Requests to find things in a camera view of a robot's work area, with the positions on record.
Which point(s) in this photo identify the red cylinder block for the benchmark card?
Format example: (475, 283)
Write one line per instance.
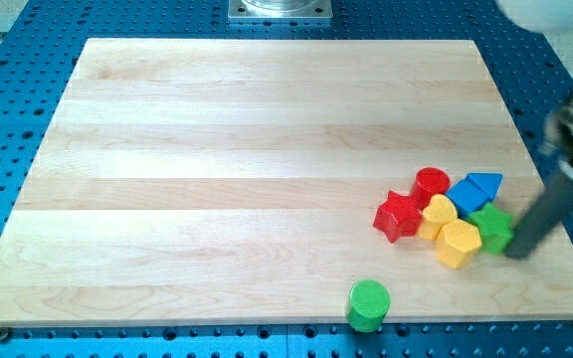
(429, 181)

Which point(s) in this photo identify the yellow heart block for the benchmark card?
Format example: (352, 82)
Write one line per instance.
(440, 211)

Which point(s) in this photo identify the yellow hexagon block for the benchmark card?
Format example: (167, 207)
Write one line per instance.
(457, 243)

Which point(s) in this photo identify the red star block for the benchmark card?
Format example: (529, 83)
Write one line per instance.
(397, 217)

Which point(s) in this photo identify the light wooden board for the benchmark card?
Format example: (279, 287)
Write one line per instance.
(204, 182)

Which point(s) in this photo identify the blue triangle block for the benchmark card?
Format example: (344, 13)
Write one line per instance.
(488, 183)

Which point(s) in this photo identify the green cylinder block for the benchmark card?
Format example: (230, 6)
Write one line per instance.
(368, 303)

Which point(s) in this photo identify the blue cube block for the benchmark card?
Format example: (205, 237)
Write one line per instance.
(467, 197)

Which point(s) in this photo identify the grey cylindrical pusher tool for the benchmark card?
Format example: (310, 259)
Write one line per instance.
(551, 207)

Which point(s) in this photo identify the green star block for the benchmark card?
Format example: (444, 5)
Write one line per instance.
(494, 228)

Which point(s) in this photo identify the left board clamp screw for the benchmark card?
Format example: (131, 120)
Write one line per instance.
(5, 334)

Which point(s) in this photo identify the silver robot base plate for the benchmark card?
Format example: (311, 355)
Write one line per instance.
(248, 11)

